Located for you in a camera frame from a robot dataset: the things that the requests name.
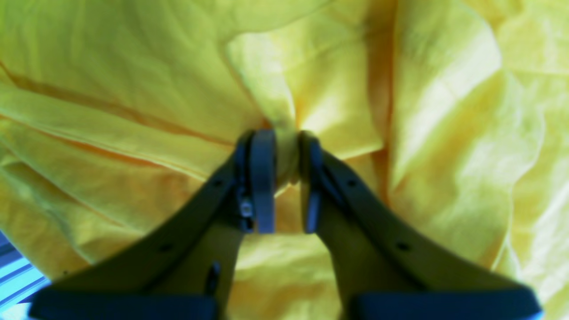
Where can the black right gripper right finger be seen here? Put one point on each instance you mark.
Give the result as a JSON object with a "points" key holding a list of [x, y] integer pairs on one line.
{"points": [[385, 269]]}

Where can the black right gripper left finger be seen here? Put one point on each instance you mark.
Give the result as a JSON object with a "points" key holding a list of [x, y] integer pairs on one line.
{"points": [[184, 269]]}

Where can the orange t-shirt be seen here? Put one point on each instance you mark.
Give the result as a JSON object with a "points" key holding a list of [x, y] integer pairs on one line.
{"points": [[454, 112]]}

